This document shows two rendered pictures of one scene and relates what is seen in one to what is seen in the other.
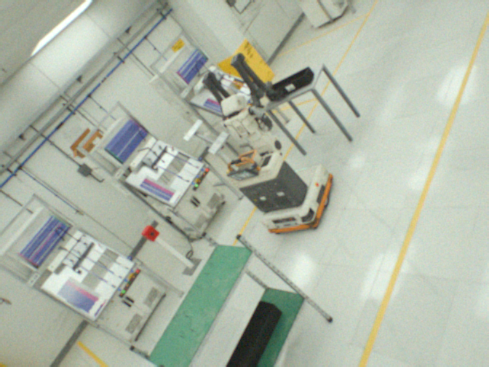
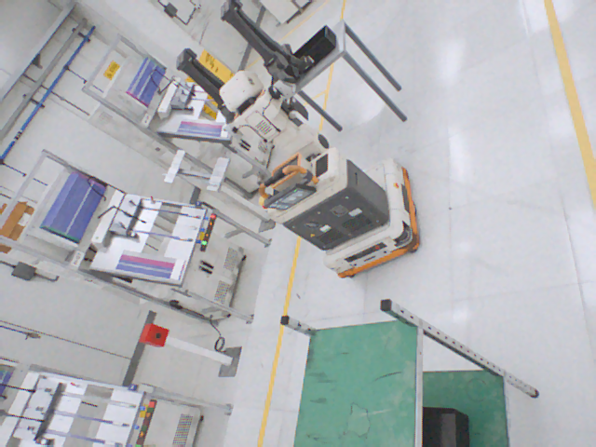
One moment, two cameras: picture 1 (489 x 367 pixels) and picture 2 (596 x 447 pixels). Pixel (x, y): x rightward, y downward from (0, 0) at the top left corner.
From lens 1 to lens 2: 1.55 m
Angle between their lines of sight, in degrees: 11
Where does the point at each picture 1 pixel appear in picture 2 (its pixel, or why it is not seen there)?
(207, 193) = (220, 250)
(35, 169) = not seen: outside the picture
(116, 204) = (88, 304)
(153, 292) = (183, 421)
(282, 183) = (358, 194)
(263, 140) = (303, 139)
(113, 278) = (113, 431)
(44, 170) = not seen: outside the picture
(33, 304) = not seen: outside the picture
